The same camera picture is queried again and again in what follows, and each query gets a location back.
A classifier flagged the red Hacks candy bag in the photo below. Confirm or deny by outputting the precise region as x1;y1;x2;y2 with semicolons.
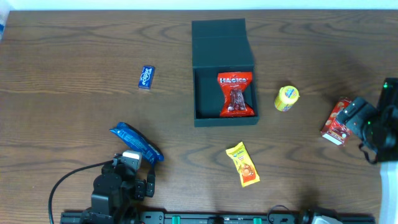
218;72;254;118

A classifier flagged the white blue object at edge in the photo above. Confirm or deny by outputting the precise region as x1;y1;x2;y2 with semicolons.
0;8;9;40

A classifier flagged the red Hello Panda box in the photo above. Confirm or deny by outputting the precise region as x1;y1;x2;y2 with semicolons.
321;97;352;146

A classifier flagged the blue Eclipse mint tin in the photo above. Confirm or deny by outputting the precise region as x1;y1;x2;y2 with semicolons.
138;65;155;90

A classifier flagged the blue cookie packet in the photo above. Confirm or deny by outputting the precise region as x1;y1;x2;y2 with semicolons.
109;122;164;166

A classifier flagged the yellow Julie's peanut butter packet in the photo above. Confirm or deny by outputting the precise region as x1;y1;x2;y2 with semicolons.
226;142;261;187

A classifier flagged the dark green gift box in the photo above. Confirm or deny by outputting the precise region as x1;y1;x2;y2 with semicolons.
192;19;259;127

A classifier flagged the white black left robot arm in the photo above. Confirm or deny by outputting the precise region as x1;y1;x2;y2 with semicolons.
80;154;155;224

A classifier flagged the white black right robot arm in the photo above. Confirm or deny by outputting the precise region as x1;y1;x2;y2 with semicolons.
337;97;397;223

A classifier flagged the yellow Mentos candy bottle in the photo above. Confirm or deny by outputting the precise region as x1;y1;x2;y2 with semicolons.
274;85;300;112

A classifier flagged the black mounting rail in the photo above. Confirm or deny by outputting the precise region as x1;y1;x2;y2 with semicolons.
60;212;376;224

